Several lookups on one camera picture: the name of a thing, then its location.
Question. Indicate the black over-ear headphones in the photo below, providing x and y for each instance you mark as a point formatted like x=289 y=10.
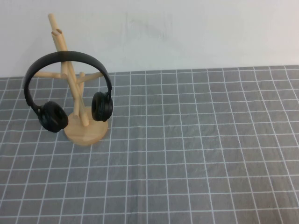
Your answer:
x=54 y=117

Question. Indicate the wooden branched headphone stand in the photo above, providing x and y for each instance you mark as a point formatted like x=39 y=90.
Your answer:
x=86 y=134

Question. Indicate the grey white-grid tablecloth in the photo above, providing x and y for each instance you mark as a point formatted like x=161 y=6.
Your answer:
x=187 y=144

